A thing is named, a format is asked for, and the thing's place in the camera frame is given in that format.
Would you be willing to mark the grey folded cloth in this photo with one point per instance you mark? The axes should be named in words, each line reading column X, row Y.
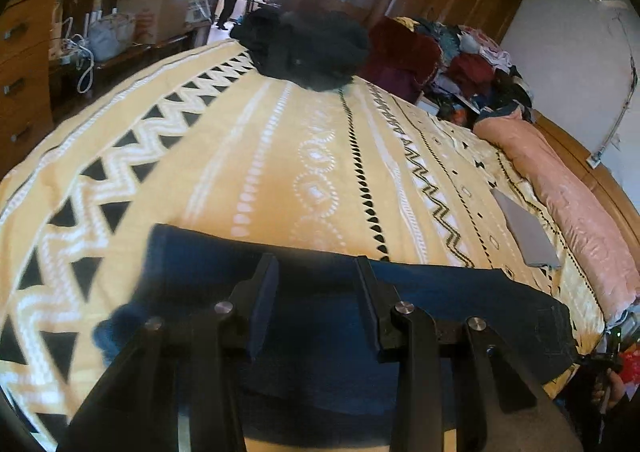
column 534, row 244

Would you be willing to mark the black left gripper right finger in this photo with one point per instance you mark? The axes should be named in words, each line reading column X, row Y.
column 377, row 300

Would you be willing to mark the dark clothes pile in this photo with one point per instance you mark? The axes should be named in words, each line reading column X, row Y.
column 318, row 51

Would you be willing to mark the dark blue denim pants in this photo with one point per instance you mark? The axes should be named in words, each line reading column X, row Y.
column 316, row 381

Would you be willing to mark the yellow patterned bed sheet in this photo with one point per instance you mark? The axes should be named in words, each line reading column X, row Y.
column 204, row 142

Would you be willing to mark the right hand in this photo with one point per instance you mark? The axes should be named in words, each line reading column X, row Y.
column 608, row 390

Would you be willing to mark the colourful clothes heap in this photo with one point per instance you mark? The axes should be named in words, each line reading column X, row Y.
column 456, row 72

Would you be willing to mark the white plastic bag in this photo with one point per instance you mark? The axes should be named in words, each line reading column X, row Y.
column 111, row 35

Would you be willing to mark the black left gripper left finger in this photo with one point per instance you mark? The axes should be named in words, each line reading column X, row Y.
column 253, row 301

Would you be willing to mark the pink quilted blanket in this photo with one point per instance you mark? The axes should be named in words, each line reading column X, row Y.
column 592, row 234

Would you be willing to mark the wooden drawer chest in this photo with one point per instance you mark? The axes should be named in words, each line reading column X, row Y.
column 25, row 110

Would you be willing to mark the wooden bed headboard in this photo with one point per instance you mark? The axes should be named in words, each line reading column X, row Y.
column 598, row 180

